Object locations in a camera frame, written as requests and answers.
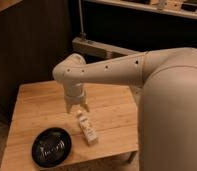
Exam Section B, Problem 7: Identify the black ceramic bowl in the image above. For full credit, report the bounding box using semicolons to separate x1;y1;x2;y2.
31;127;72;168

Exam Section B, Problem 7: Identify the small white labelled bottle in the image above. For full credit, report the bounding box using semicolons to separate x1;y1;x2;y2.
77;110;98;145

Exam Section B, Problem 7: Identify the light wooden table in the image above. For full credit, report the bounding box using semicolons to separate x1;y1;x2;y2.
0;81;138;171

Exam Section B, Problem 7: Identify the grey metal beam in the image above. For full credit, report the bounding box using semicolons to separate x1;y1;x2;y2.
72;37;137;59

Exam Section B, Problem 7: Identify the vertical metal pole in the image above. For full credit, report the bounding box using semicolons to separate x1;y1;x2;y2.
78;0;86;40

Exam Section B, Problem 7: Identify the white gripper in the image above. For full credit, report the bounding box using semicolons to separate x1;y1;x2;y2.
64;90;90;114

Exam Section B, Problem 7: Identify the wooden shelf with items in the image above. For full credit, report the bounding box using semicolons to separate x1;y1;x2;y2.
86;0;197;20

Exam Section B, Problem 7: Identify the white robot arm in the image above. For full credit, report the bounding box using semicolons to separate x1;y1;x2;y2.
52;47;197;171

